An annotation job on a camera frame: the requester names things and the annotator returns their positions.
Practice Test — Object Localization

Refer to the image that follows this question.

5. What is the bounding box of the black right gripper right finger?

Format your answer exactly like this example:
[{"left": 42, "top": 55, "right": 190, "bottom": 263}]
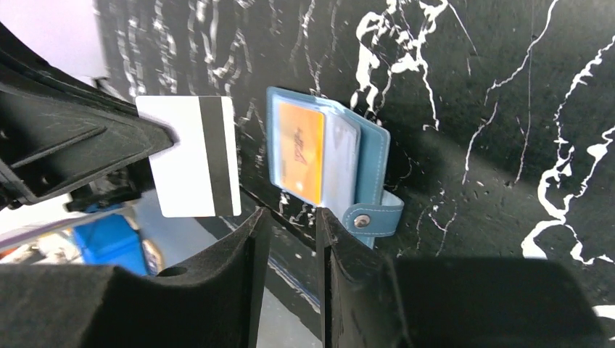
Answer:
[{"left": 316, "top": 208, "right": 608, "bottom": 347}]

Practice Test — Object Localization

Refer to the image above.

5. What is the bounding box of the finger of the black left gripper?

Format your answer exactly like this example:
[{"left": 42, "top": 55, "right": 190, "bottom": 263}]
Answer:
[{"left": 1, "top": 28, "right": 173, "bottom": 209}]

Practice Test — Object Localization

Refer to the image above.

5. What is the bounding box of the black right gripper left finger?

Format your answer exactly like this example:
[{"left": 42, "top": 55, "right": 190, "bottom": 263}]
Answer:
[{"left": 1, "top": 208, "right": 271, "bottom": 347}]

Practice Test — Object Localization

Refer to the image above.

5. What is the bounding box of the white credit card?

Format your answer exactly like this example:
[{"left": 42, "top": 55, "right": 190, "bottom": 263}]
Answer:
[{"left": 322, "top": 114, "right": 361, "bottom": 218}]

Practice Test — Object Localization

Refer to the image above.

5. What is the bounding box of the white magnetic stripe card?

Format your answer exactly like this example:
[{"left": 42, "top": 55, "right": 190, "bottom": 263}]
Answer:
[{"left": 135, "top": 96, "right": 242, "bottom": 218}]

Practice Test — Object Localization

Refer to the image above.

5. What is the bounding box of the blue card holder wallet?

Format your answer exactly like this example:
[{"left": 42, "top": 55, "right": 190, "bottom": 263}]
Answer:
[{"left": 266, "top": 86, "right": 404, "bottom": 247}]

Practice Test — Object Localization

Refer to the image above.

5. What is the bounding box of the orange credit card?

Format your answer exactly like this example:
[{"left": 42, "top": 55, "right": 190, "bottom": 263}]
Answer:
[{"left": 278, "top": 102, "right": 325, "bottom": 205}]

